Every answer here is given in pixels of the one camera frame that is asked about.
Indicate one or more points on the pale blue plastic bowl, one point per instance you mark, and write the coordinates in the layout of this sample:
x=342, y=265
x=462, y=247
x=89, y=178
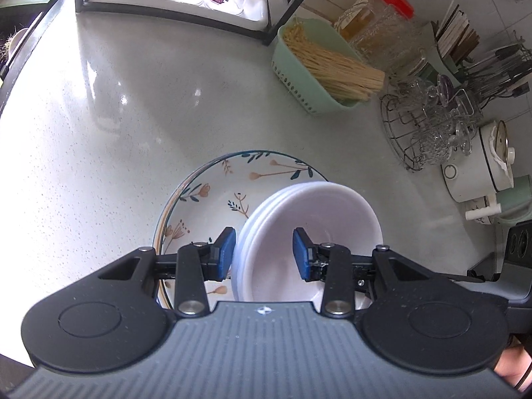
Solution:
x=316, y=208
x=254, y=227

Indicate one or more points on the white electric cooking pot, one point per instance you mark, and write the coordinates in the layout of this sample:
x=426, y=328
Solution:
x=474, y=174

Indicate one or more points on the tall glass pitcher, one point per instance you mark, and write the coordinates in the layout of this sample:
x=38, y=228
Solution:
x=411, y=56

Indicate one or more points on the bundle of chopsticks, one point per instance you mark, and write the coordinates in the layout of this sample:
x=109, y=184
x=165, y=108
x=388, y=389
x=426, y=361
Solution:
x=453, y=35

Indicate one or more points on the green plastic basket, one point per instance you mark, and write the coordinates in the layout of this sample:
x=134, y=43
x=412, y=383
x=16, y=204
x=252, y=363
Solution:
x=291, y=75

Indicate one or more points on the red lid plastic jar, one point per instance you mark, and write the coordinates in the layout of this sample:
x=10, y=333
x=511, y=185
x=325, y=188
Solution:
x=392, y=12

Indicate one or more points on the textured glass mug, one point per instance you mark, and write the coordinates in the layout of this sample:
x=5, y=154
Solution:
x=355, y=20

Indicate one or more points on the green utensil holder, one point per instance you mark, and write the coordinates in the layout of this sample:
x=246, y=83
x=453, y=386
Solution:
x=442, y=64

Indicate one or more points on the hanging rack of kitchen utensils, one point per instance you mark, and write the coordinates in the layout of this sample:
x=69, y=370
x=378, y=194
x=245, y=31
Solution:
x=498, y=70

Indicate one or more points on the white ceramic bowl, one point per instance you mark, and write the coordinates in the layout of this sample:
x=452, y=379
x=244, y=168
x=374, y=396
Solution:
x=249, y=223

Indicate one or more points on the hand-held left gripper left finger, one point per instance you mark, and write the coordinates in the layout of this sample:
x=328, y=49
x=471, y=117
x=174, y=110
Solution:
x=226, y=251

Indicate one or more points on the white drip tray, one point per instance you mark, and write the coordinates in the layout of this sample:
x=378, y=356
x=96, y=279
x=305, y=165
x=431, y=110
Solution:
x=174, y=6

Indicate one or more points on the person's right forearm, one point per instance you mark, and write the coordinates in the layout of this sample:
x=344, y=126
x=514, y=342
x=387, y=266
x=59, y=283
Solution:
x=509, y=365

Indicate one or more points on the black kitchen sink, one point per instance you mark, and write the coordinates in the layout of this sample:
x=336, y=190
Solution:
x=20, y=37

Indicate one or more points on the black dish rack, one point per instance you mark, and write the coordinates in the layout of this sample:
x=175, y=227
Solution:
x=282, y=20

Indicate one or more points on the bundle of dry noodles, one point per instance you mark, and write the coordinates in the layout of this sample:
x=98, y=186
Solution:
x=336, y=66

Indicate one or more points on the floral deep plate blue rim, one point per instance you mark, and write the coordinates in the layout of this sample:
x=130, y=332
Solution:
x=208, y=199

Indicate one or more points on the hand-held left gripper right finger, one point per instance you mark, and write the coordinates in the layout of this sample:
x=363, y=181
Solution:
x=301, y=253

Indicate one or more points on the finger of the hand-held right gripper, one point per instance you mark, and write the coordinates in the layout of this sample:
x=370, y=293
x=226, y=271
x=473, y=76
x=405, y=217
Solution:
x=486, y=277

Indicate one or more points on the black stove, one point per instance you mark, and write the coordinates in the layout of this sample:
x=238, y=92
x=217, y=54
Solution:
x=519, y=243

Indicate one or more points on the cluster of upturned glass cups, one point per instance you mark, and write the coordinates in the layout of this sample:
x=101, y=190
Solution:
x=440, y=120

